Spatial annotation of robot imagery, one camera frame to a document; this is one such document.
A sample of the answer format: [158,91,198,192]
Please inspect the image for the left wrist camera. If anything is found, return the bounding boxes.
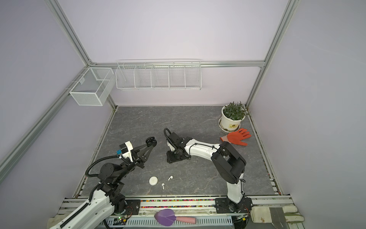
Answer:
[116,141,133,162]

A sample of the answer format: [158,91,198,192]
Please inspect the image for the red rubber glove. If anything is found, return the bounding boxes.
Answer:
[220,128,251,146]

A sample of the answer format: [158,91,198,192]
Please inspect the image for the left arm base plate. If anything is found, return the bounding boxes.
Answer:
[114,199,141,215]

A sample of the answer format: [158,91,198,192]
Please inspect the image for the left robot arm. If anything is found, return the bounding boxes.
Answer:
[52,137,157,229]

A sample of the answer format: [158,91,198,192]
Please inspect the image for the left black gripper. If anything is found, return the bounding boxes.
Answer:
[115,143,153,181]

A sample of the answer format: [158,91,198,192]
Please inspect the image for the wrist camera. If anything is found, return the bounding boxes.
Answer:
[167,142,176,152]
[116,141,133,162]

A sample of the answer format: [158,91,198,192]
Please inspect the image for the black earbud charging case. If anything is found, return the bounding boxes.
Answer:
[145,136,157,147]

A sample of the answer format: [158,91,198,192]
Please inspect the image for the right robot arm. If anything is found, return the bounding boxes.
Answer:
[164,128,252,213]

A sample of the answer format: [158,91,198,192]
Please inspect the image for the white wire shelf basket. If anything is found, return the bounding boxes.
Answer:
[115,59,202,90]

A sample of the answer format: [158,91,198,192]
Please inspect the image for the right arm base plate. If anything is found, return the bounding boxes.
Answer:
[214,196,253,214]

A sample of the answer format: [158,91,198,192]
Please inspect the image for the white mesh box basket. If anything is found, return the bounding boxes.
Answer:
[70,67,116,106]

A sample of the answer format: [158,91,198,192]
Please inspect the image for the white earbud charging case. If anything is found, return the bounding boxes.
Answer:
[149,176,158,186]

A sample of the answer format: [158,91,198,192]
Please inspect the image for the purple scoop pink handle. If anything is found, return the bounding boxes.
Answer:
[154,209,196,227]

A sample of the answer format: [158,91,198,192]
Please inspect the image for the white plant pot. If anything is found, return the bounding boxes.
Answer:
[218,106,246,133]

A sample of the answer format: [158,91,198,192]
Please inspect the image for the green potted plant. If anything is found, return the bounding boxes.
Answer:
[223,101,247,121]

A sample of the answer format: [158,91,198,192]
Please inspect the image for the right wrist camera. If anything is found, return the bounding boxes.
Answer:
[167,142,176,152]

